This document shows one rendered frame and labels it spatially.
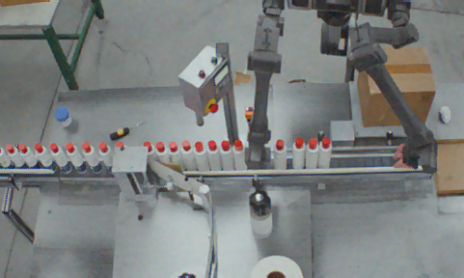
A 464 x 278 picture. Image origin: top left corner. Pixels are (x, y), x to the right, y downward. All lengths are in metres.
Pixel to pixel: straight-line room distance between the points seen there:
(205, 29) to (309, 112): 1.60
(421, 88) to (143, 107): 1.27
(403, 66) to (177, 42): 1.96
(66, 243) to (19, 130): 1.57
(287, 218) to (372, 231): 0.36
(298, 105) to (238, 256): 0.78
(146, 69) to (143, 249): 1.83
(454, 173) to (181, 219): 1.21
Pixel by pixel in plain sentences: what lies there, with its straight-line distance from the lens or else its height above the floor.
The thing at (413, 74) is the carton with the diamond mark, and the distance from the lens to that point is 2.67.
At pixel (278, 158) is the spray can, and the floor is 1.00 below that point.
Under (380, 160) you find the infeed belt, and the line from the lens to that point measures 2.69.
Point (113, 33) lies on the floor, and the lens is 4.39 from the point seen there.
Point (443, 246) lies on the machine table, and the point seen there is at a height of 0.83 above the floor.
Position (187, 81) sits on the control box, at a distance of 2.17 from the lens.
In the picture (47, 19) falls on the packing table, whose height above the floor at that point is 0.78.
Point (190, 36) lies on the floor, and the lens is 4.24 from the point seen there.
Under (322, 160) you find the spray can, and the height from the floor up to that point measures 0.97.
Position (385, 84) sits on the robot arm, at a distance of 2.05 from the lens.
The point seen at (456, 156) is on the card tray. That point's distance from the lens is 2.83.
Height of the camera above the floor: 3.21
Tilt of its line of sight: 59 degrees down
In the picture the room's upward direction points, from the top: 8 degrees counter-clockwise
